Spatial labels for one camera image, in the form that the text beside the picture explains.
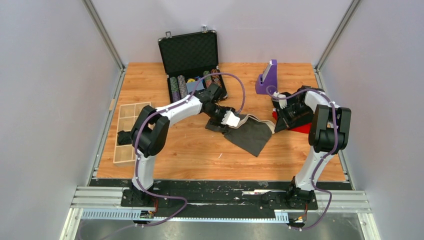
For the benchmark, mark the purple card holder stand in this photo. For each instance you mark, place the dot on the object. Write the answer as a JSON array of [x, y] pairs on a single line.
[[269, 77]]

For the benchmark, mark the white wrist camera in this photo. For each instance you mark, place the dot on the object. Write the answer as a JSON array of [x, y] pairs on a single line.
[[230, 119], [279, 100]]

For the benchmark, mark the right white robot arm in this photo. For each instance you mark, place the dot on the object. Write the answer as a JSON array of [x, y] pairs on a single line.
[[328, 134]]

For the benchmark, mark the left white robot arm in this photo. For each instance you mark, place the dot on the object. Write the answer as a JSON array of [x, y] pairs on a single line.
[[150, 130]]

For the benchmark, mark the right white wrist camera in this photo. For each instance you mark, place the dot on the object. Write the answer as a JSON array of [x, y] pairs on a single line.
[[279, 100]]

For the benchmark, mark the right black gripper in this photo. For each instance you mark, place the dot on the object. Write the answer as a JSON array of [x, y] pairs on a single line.
[[283, 122]]

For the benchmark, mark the black rolled cloth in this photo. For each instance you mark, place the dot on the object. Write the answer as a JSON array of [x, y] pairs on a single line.
[[123, 138]]

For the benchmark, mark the red underwear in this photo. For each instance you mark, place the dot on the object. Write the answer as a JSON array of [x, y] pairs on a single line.
[[305, 129]]

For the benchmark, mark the grey underwear white waistband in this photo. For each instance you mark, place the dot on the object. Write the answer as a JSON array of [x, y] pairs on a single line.
[[251, 134]]

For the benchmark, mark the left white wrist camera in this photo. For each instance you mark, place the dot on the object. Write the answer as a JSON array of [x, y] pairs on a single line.
[[230, 119]]

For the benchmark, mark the black poker chip case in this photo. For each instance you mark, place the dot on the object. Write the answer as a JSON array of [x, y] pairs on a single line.
[[189, 55]]

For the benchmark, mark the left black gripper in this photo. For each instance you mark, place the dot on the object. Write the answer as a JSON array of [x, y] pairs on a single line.
[[225, 109]]

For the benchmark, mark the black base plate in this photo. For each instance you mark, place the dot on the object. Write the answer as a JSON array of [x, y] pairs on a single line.
[[215, 199]]

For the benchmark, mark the wooden compartment tray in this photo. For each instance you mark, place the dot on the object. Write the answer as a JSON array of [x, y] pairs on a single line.
[[124, 154]]

